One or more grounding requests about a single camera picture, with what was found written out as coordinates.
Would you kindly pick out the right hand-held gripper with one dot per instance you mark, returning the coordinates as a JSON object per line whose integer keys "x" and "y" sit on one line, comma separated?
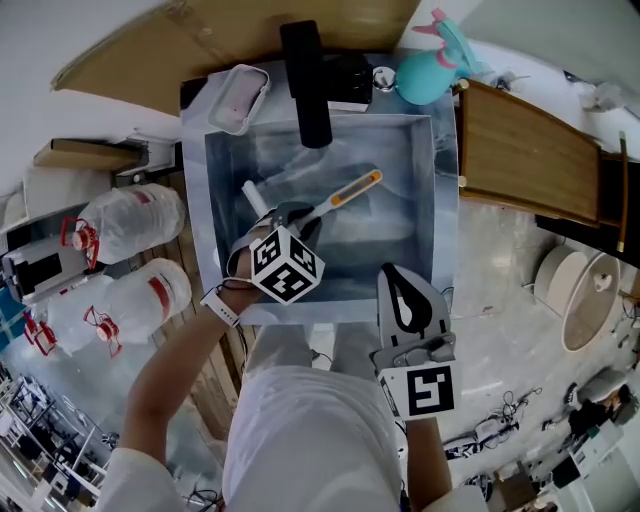
{"x": 420, "y": 380}

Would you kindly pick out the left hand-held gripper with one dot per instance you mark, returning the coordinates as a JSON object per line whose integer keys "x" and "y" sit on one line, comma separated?
{"x": 285, "y": 265}

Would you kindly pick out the person's left forearm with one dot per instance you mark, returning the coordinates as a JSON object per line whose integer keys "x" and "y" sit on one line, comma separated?
{"x": 175, "y": 370}

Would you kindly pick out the person's right forearm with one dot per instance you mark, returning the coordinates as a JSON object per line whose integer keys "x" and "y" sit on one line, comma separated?
{"x": 429, "y": 465}

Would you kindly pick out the person's left hand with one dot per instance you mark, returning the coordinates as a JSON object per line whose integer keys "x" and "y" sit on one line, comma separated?
{"x": 242, "y": 280}

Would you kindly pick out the black wrist band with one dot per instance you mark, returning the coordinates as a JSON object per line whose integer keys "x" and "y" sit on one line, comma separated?
{"x": 235, "y": 285}

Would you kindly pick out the metal sink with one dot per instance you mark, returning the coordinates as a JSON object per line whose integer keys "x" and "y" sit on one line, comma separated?
{"x": 440, "y": 200}

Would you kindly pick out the white wrist watch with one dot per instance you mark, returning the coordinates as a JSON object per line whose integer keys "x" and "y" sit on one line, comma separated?
{"x": 220, "y": 309}

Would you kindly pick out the person's light trousers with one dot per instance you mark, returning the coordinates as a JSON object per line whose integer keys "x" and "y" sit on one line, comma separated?
{"x": 290, "y": 345}

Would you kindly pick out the black faucet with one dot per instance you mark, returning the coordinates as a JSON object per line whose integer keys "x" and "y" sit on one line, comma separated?
{"x": 310, "y": 90}

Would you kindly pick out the black faucet base box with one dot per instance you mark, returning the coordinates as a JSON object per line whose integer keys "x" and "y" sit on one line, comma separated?
{"x": 350, "y": 80}

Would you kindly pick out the chrome drain plug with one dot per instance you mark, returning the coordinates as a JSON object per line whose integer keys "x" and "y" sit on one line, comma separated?
{"x": 384, "y": 79}

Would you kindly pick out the person's white shirt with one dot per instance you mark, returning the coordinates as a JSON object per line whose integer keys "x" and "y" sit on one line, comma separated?
{"x": 310, "y": 440}

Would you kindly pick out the large clear water bottle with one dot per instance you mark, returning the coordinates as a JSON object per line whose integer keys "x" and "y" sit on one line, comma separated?
{"x": 145, "y": 305}
{"x": 130, "y": 220}

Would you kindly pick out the white round fan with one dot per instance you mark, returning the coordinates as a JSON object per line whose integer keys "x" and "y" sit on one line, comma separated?
{"x": 585, "y": 300}

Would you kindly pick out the teal spray bottle pink trigger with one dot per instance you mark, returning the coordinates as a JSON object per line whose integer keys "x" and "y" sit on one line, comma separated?
{"x": 425, "y": 75}

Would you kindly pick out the wooden tray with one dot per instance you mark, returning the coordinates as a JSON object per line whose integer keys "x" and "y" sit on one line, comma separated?
{"x": 525, "y": 150}

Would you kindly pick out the small cardboard box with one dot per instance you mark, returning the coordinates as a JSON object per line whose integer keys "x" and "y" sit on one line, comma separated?
{"x": 515, "y": 485}

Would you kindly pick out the large cardboard sheet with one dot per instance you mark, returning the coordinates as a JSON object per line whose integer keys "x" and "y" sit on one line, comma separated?
{"x": 200, "y": 40}

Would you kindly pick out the black bag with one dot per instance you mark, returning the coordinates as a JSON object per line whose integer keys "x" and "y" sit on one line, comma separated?
{"x": 597, "y": 407}

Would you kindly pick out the wooden box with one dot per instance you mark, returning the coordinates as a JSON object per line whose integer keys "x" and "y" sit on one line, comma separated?
{"x": 85, "y": 155}

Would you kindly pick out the white cabinet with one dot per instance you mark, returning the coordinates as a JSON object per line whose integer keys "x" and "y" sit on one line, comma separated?
{"x": 600, "y": 460}

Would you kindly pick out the crumpled clear water bottle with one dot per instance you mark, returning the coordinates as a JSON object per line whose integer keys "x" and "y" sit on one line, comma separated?
{"x": 75, "y": 315}

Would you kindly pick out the black and white machine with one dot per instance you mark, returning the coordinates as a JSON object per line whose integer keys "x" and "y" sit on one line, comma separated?
{"x": 35, "y": 267}

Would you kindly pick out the blue box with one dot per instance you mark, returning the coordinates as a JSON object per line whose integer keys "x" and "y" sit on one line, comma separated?
{"x": 9, "y": 320}

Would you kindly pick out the metal shelf rack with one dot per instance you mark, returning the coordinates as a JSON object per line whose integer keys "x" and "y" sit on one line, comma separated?
{"x": 45, "y": 440}

